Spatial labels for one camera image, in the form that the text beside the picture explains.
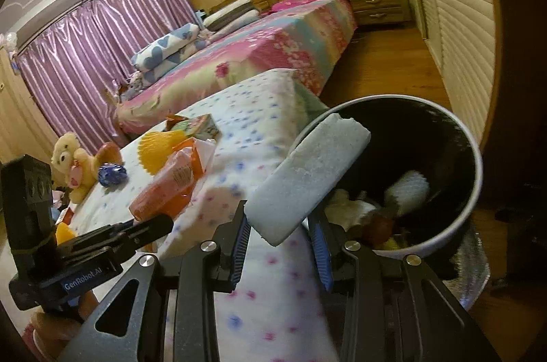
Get heart pattern folded quilt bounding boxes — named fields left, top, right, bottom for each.
left=129, top=23, right=211, bottom=90

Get light wooden cabinet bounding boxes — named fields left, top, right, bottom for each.
left=0, top=47, right=57, bottom=164

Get white dotted bedspread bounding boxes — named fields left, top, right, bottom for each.
left=63, top=67, right=343, bottom=362

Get cream louvered wardrobe doors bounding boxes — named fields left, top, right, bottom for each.
left=410, top=0, right=496, bottom=143

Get green cartoon milk carton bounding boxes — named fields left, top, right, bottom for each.
left=163, top=114, right=220, bottom=141

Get striped grey pillows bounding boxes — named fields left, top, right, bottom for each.
left=200, top=0, right=261, bottom=42

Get blue plastic tissue wrapper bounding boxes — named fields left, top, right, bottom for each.
left=97, top=163, right=128, bottom=188

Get grey foam block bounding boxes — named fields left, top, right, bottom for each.
left=244, top=113, right=371, bottom=246

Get wooden nightstand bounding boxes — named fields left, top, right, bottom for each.
left=349, top=0, right=412, bottom=26

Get left hand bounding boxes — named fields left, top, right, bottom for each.
left=30, top=291, right=98, bottom=361

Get beige teddy bear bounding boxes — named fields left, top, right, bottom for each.
left=51, top=132, right=123, bottom=204

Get silver foil bag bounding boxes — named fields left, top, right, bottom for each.
left=444, top=221, right=491, bottom=310

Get purple satin curtain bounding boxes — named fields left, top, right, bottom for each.
left=16, top=0, right=196, bottom=153

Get pink floral bed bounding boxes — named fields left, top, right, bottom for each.
left=113, top=0, right=357, bottom=135

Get yellow foam fruit net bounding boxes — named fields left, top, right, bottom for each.
left=138, top=131, right=187, bottom=175

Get orange snack wrapper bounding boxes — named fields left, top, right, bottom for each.
left=129, top=137, right=216, bottom=221

